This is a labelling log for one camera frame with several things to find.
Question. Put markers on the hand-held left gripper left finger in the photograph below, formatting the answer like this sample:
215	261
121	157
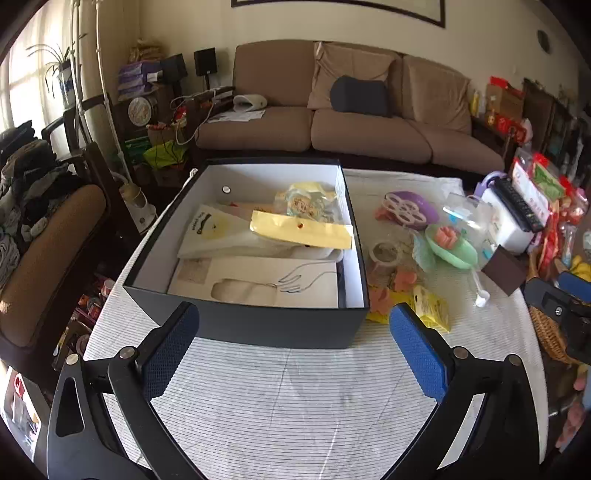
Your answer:
170	353

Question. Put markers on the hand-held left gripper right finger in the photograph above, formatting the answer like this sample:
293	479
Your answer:
418	357

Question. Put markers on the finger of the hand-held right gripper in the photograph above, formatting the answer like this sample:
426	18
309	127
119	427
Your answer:
575	280
547	300

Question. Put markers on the green plastic bowl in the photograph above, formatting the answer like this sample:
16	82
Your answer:
455	256

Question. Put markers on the black storage box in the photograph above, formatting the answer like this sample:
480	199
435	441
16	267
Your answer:
277	325

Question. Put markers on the clear plastic container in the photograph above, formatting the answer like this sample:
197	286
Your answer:
466	217

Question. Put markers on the purple plastic bowl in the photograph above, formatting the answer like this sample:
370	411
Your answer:
427	207

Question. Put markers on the white flower-shaped rack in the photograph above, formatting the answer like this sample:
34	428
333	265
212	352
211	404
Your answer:
400	206

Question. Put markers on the white striped cloth desktop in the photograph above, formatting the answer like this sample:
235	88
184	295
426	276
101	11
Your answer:
286	397

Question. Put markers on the bunch of bananas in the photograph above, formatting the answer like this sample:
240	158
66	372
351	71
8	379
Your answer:
581	266

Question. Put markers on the wicker basket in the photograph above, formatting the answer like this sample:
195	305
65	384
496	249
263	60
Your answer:
549	332

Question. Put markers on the brown card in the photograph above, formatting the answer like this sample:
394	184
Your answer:
505	272

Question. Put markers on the yellow sachet packet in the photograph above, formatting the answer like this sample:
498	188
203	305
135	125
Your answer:
431	309
376	317

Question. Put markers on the pile of red snack packets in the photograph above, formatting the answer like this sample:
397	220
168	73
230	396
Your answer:
561	226

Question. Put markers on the white flower-print tissue box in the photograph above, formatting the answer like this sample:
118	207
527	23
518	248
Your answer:
505	230

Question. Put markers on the black remote control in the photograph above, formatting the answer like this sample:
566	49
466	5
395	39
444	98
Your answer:
519	203

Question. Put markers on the white and red snack bag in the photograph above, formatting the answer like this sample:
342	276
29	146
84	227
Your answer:
528	189

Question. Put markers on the green and red snack bag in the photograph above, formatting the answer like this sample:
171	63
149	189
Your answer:
549	177

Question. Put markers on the white tape roll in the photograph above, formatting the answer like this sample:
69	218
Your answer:
385	254

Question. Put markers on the white hand-print package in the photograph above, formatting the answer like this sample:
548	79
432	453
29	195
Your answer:
258	281

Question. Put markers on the cream bag with yellow circle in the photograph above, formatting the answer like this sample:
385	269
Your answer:
207	230

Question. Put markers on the purple plastic holder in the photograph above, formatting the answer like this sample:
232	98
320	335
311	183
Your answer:
489	180

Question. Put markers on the white small appliance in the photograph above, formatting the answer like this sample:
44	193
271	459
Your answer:
138	207

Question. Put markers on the wooden chair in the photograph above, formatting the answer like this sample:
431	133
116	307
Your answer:
51	258

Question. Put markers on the white and red carton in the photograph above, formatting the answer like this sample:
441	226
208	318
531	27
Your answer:
18	410

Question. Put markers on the dark wooden cabinet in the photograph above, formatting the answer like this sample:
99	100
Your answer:
549	115

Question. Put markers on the yellow paper envelope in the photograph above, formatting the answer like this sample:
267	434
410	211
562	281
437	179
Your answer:
300	230

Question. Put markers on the cardboard box with red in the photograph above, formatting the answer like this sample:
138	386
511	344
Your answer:
505	101

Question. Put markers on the clear bag with yellow contents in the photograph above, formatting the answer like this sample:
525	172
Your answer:
307	201

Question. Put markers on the green plastic bag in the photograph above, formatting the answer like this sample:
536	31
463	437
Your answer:
161	154

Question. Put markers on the yellow bottle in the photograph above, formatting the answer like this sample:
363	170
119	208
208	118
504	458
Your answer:
475	104

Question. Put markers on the pile of clothes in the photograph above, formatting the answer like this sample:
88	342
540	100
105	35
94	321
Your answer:
27	184

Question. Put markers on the brown sofa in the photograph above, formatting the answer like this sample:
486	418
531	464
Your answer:
369	134

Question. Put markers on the brown sofa pillow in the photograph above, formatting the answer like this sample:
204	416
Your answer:
436	92
351	62

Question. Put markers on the loose white papers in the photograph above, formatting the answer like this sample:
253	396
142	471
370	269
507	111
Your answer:
231	117

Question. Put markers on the round decorated tin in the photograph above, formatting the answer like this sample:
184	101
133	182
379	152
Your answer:
140	110

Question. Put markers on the white curved device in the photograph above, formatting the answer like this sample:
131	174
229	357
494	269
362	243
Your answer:
249	102

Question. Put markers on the white standing pole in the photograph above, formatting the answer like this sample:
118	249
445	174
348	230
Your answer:
104	92

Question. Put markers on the dark lumbar cushion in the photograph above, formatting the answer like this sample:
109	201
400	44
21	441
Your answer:
360	94

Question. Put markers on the purple tissue packs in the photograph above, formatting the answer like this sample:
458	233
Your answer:
138	78

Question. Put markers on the black speaker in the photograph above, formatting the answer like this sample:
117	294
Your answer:
205	62

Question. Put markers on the potted plant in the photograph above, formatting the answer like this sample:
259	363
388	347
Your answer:
62	78

